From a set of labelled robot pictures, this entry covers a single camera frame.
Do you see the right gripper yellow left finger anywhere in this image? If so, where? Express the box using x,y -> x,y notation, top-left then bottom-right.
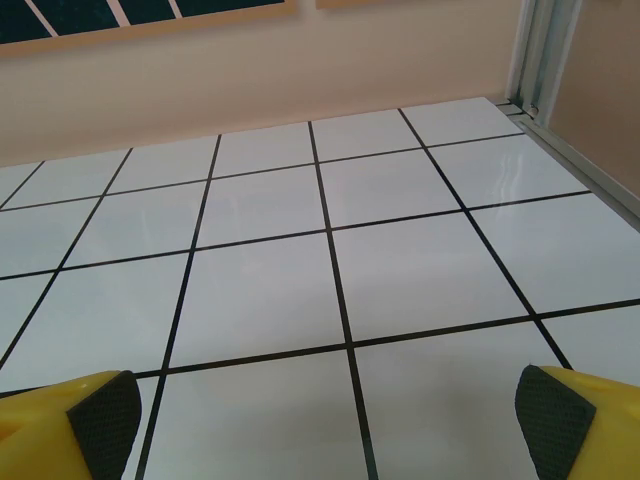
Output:
0,369 -> 143,480

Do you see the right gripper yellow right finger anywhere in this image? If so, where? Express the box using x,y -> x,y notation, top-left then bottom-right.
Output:
514,364 -> 640,480

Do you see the aluminium side rail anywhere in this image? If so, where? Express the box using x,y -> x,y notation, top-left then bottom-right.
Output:
499,99 -> 640,224

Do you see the aluminium corner post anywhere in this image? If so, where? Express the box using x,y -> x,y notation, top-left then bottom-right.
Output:
504,0 -> 586,121

